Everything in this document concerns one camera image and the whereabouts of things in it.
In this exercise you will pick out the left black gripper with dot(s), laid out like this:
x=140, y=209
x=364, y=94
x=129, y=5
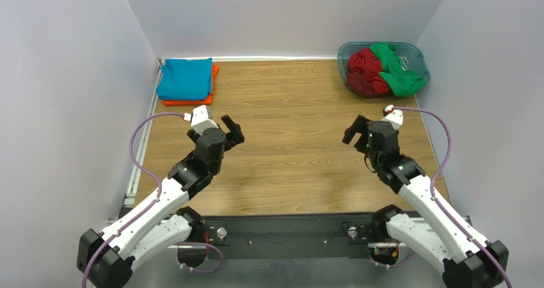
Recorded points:
x=230, y=135

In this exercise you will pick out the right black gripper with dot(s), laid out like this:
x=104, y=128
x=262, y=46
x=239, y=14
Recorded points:
x=359, y=132

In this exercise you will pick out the green t shirt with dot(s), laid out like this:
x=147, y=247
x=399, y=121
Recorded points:
x=403, y=83

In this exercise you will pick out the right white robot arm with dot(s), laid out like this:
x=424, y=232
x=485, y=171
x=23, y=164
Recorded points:
x=461, y=255

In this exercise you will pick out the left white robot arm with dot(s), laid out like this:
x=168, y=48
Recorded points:
x=108, y=258

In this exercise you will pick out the orange folded t shirt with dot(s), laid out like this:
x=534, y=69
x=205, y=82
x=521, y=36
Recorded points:
x=206, y=101

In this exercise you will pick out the red t shirt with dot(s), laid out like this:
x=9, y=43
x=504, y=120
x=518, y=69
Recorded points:
x=363, y=75

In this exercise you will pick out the blue folded t shirt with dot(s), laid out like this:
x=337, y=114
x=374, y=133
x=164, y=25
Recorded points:
x=185, y=79

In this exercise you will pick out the teal plastic basket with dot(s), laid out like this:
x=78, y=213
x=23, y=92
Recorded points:
x=411, y=56

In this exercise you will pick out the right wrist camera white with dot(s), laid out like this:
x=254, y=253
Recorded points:
x=394, y=116

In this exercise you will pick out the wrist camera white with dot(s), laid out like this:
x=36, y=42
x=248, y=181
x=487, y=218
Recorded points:
x=202, y=119
x=394, y=116

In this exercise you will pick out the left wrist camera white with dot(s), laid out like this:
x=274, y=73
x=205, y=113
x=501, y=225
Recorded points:
x=202, y=119

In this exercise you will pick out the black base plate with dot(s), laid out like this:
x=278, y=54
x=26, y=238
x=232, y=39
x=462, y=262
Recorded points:
x=299, y=236

